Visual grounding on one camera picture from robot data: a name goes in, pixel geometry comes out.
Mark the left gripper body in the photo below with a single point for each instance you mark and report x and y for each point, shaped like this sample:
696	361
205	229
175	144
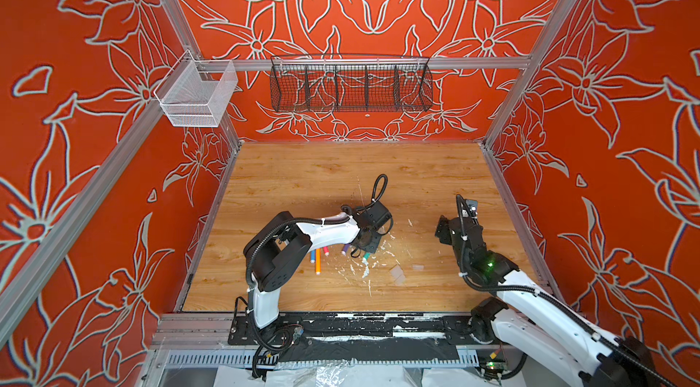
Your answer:
371	244

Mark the white wire basket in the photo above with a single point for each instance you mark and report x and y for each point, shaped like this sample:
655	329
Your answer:
196	93

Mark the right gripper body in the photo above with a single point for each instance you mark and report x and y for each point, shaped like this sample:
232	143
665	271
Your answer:
447	236

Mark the orange marker pen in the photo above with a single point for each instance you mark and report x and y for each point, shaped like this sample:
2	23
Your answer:
318	257

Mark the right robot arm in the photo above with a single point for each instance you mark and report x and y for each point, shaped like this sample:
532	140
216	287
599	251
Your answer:
522	314

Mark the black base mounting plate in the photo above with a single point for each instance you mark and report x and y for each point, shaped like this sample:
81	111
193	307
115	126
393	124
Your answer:
410	339

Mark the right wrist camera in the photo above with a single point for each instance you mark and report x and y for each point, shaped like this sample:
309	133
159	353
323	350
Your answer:
469	208

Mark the black wire basket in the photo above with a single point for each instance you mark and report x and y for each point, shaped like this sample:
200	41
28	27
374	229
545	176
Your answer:
351	83

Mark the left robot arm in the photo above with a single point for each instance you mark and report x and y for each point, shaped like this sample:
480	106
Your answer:
277	251

